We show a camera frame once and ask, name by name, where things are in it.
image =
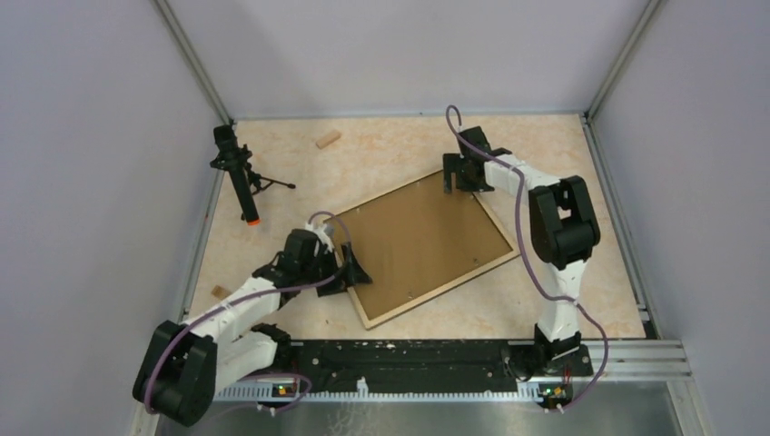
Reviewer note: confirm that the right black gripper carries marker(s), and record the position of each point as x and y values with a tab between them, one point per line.
451	163

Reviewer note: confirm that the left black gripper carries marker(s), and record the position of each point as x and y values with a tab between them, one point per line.
353	274

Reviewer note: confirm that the wooden picture frame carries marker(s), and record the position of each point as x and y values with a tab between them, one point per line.
421	298

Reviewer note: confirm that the brown cardboard backing board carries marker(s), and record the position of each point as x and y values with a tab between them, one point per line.
421	247

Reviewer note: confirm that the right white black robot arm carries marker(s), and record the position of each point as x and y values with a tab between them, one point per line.
563	231

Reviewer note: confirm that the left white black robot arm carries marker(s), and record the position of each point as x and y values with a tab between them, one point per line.
187	363

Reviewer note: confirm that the small wooden cylinder block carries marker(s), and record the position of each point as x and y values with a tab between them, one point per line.
328	139

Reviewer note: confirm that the small tan wooden block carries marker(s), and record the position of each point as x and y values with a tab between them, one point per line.
220	293

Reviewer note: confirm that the black mini tripod orange tip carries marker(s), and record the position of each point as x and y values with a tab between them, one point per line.
234	159

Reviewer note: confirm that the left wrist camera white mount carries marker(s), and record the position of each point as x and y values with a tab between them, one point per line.
323	231

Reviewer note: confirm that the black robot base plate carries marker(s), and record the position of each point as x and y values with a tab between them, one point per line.
424	366

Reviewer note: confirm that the white toothed cable duct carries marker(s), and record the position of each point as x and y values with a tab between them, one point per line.
266	391

